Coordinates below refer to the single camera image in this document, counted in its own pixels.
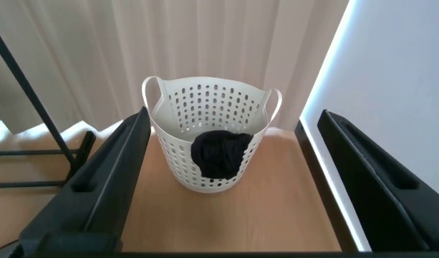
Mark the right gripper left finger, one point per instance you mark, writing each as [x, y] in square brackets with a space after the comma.
[115, 186]

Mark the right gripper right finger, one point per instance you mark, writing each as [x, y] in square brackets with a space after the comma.
[362, 193]

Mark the black garment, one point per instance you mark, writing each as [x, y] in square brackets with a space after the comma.
[219, 154]

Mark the white laundry basket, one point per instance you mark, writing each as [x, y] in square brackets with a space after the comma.
[176, 157]

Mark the black clothes rack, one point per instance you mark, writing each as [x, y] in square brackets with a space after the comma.
[29, 93]

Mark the beige curtain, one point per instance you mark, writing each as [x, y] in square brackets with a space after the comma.
[133, 43]

